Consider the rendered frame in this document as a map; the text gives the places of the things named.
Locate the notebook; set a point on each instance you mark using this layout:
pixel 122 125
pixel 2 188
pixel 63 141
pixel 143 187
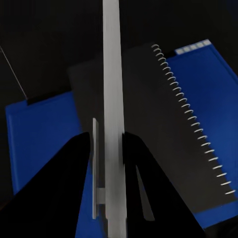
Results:
pixel 155 110

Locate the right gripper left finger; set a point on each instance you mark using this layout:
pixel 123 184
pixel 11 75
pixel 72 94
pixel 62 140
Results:
pixel 48 205

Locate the folder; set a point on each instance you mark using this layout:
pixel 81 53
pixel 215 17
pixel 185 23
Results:
pixel 40 126

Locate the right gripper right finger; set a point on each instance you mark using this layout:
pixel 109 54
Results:
pixel 173 219

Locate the mouse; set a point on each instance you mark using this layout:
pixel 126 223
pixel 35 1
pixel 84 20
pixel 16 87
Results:
pixel 233 233

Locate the desk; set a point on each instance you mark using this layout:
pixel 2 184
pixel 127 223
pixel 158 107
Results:
pixel 39 39

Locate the pen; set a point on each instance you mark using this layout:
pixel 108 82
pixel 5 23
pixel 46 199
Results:
pixel 113 195

